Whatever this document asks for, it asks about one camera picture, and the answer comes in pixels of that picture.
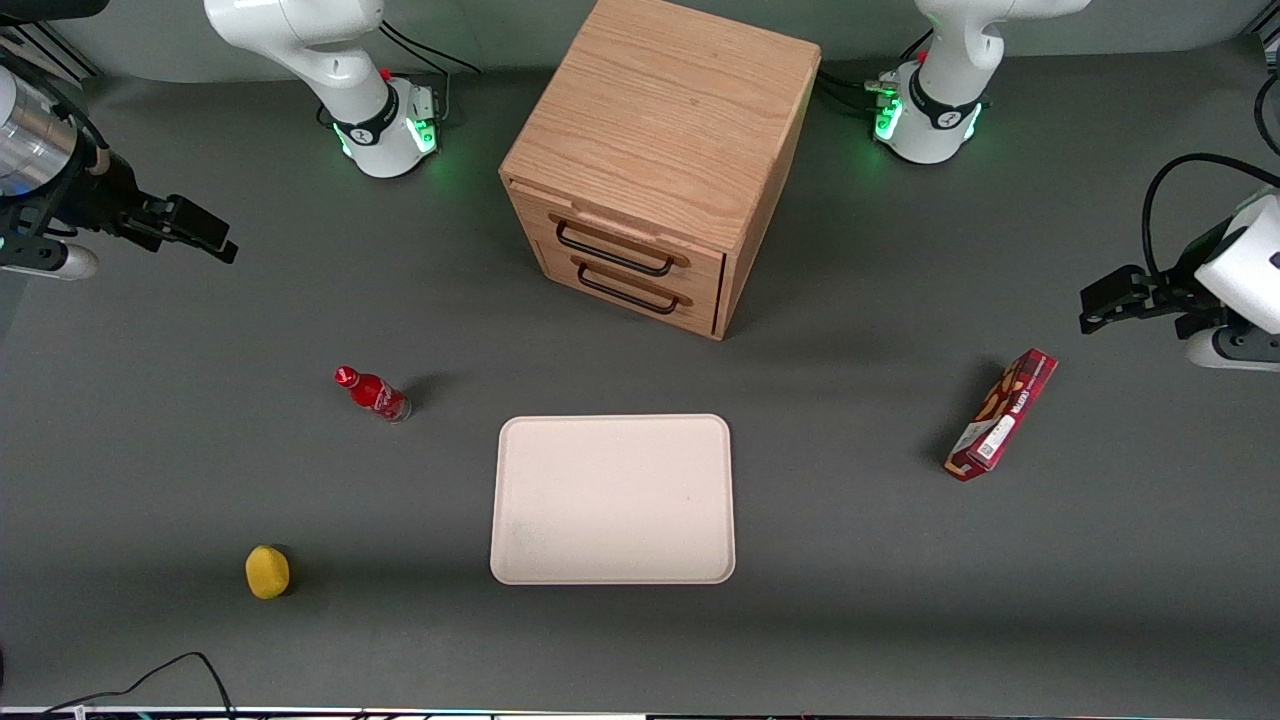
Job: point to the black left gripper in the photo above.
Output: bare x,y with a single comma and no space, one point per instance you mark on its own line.
1178,291

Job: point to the yellow lemon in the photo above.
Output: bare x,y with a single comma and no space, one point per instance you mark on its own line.
267,573

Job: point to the aluminium frame rail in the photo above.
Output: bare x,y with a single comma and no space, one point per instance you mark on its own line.
45,55

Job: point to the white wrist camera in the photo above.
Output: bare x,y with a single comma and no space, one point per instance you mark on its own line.
60,262
1235,350

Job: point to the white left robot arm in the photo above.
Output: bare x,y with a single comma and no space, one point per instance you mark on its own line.
950,90

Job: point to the cream rectangular plastic tray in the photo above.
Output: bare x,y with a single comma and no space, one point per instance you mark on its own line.
612,500

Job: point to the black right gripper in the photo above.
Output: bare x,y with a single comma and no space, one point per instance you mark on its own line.
112,200

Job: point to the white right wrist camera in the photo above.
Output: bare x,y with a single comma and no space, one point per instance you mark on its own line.
60,262

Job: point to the red soda bottle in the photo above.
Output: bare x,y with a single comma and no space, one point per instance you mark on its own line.
375,394

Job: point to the red snack box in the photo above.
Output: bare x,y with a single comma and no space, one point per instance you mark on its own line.
1003,415

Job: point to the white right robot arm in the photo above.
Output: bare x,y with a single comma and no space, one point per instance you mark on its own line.
340,60

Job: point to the wooden two-drawer cabinet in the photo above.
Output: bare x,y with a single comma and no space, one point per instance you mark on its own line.
660,100

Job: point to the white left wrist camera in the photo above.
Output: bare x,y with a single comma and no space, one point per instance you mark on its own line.
1235,350

